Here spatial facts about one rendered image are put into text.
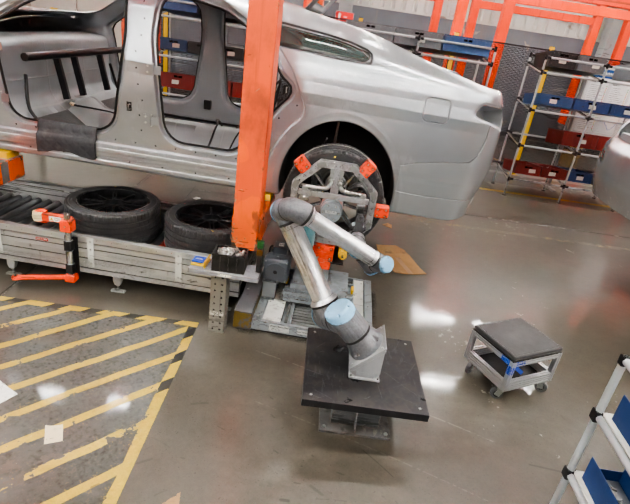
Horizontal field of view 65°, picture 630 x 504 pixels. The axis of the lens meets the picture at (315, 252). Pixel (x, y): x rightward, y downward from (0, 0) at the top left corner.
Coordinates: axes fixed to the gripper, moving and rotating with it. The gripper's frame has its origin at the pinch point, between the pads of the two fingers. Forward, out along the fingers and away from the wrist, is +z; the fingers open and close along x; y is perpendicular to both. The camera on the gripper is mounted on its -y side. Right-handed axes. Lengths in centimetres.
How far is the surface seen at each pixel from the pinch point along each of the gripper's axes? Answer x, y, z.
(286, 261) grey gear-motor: -41, 43, 20
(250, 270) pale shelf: -60, 38, -10
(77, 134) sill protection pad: -202, -11, 56
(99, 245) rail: -167, 49, 11
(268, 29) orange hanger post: -64, -97, 3
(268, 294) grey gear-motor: -51, 72, 23
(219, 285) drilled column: -77, 49, -16
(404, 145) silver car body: 24, -39, 54
